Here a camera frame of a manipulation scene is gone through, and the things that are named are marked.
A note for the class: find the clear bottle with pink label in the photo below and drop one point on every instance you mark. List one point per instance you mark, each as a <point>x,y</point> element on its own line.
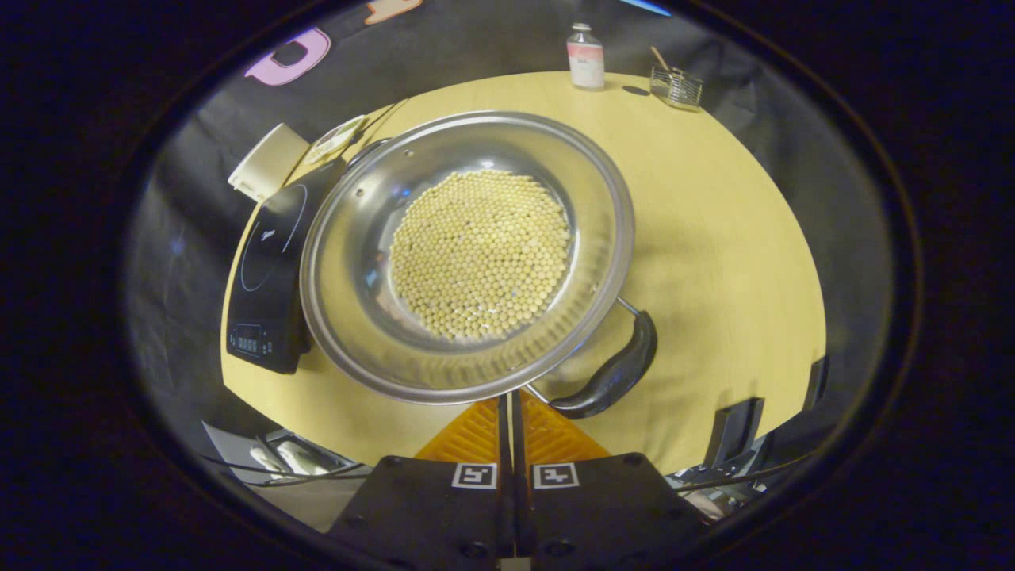
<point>587,67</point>

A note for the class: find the glass holder with wooden stick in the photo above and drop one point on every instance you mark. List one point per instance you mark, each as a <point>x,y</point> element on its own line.
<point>676,89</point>

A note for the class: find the layer of yellow beans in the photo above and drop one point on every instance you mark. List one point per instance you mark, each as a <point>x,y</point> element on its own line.
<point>480,254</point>

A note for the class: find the stainless steel pot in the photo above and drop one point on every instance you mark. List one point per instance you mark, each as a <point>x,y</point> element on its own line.
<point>357,262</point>

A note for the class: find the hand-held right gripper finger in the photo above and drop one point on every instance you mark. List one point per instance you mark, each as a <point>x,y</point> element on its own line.
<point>505,444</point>
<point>522,444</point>

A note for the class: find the white sectioned bean dish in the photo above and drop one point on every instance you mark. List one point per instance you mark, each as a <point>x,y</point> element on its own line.
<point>337,136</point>

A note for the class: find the black induction cooktop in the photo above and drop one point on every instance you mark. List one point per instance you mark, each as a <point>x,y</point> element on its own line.
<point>270,262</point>

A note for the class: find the white box appliance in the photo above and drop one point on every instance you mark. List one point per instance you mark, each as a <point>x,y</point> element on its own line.
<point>270,162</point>

